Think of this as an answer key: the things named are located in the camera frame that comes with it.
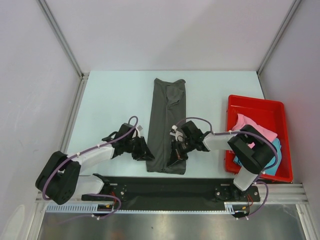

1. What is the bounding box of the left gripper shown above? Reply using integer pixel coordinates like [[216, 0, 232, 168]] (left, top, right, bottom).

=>
[[124, 136, 155, 161]]

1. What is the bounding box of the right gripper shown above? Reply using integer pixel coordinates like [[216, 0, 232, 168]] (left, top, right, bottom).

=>
[[166, 137, 195, 168]]

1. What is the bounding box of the dark grey t shirt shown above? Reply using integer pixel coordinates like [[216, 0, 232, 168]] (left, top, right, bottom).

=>
[[146, 78, 186, 175]]

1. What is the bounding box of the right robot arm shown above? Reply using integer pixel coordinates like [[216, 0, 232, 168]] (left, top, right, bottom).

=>
[[167, 121, 279, 201]]

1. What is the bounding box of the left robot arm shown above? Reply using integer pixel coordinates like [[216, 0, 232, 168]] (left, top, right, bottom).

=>
[[35, 123, 155, 205]]

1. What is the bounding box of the pink t shirt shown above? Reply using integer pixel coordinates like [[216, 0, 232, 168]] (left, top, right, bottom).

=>
[[231, 113, 280, 149]]

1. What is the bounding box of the blue t shirt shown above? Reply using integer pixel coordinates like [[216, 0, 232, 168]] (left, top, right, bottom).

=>
[[233, 138, 283, 176]]

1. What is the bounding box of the red plastic bin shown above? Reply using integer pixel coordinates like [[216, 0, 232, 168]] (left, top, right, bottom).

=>
[[226, 95, 293, 183]]

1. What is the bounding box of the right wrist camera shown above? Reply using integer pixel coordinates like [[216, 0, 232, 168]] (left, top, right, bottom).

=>
[[169, 125, 184, 142]]

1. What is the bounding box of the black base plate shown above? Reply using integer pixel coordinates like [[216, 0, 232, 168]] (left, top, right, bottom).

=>
[[81, 176, 260, 212]]

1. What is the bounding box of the left cable duct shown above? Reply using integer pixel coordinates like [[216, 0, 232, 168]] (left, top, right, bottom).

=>
[[46, 203, 114, 214]]

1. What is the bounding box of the cable duct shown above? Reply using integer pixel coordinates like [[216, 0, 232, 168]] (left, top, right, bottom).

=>
[[46, 203, 114, 214], [225, 202, 253, 214]]

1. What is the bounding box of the right cable duct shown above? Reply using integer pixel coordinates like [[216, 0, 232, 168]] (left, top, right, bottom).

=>
[[225, 202, 253, 214]]

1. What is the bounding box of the left aluminium corner post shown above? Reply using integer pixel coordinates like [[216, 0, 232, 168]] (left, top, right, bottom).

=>
[[36, 0, 89, 80]]

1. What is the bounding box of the aluminium corner post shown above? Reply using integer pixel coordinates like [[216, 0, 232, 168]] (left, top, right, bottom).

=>
[[36, 0, 89, 80], [256, 0, 304, 77]]

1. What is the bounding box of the right aluminium corner post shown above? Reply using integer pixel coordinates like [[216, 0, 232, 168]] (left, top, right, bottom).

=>
[[256, 0, 304, 77]]

